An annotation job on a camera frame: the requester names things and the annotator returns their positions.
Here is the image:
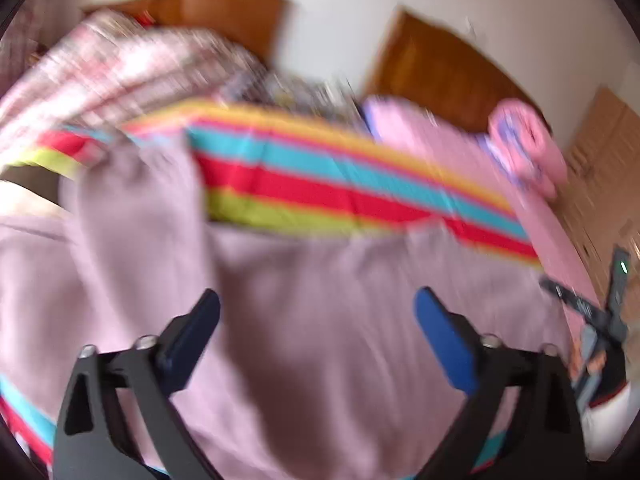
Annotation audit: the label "pink rolled blanket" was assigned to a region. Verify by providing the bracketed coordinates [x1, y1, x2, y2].
[487, 99, 568, 201]

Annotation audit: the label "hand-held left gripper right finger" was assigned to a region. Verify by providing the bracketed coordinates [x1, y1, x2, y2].
[414, 287, 588, 480]

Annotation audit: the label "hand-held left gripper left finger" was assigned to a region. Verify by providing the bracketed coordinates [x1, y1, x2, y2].
[52, 288, 222, 480]

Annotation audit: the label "mauve pants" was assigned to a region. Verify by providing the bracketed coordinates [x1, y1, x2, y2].
[0, 140, 576, 480]

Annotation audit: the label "pink bed sheet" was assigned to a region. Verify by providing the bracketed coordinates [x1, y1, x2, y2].
[362, 97, 601, 311]

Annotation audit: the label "wooden headboard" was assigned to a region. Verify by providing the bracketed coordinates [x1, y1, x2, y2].
[362, 7, 551, 126]
[82, 0, 291, 66]

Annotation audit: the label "pink patterned quilt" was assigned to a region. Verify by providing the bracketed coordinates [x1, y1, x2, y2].
[0, 10, 361, 161]

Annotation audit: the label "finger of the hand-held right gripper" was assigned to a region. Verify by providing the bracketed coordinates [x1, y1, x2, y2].
[605, 245, 632, 321]
[540, 280, 613, 328]

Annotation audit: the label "striped colourful blanket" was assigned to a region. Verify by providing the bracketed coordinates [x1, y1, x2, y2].
[0, 100, 546, 468]

